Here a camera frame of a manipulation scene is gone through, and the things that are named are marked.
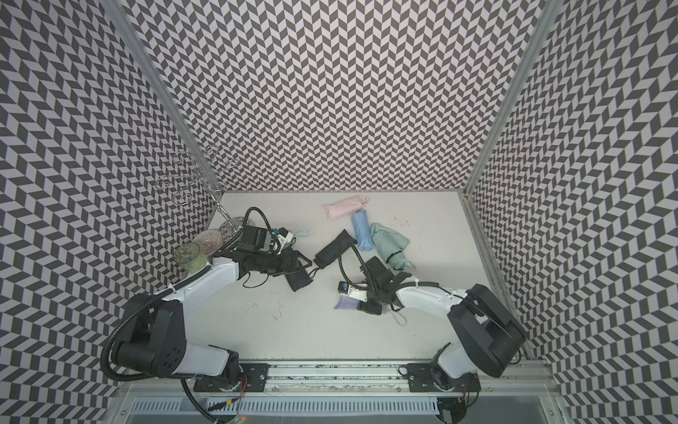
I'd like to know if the wire glass rack stand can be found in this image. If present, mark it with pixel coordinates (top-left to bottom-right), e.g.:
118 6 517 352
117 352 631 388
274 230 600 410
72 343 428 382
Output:
153 150 245 243

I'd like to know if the black sleeved umbrella centre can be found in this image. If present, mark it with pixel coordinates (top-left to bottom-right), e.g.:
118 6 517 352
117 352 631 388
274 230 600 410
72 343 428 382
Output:
314 230 357 270

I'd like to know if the black sleeved umbrella left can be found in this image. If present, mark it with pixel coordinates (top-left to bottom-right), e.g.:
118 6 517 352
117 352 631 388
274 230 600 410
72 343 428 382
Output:
284 267 313 293

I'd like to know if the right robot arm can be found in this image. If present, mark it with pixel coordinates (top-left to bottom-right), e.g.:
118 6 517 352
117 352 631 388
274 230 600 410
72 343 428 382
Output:
337 245 527 392

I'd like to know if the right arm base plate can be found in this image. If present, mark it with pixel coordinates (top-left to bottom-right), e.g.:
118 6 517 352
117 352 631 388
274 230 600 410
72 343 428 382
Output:
397 362 481 395

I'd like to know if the green drinking glass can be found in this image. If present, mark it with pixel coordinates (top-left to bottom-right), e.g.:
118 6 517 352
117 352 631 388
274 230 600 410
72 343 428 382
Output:
173 242 208 274

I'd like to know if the mint green sleeved umbrella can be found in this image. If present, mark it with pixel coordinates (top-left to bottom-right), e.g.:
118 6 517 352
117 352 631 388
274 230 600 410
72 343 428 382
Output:
370 223 416 271

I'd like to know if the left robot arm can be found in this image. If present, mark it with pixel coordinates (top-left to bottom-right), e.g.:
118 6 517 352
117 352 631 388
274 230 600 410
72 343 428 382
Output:
100 222 313 391

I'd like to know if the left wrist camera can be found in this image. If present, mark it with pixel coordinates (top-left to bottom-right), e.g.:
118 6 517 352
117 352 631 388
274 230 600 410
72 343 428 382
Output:
274 228 296 252

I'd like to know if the blue sleeved umbrella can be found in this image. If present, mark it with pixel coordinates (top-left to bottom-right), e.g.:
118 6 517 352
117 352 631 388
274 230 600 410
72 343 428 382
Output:
351 210 374 252

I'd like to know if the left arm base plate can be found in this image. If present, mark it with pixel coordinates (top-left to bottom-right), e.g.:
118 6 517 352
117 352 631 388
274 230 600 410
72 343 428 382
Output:
194 362 270 393

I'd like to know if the pink sleeved umbrella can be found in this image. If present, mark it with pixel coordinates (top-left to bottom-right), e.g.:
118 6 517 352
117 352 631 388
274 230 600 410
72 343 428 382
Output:
323 195 370 221

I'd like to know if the lavender sleeved umbrella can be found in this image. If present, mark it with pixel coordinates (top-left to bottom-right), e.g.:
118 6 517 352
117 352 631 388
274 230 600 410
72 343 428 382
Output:
334 296 408 327

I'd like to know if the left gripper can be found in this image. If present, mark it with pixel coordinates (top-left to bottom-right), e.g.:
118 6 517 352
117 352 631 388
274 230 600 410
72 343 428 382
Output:
254 250 313 277

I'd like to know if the black sleeved umbrella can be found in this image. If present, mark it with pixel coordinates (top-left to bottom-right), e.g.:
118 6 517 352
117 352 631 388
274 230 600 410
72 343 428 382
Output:
284 267 313 293
314 230 357 270

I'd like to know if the ribbed glass bowl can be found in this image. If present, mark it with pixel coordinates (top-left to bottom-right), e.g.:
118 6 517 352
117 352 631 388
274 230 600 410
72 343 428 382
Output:
192 229 224 256

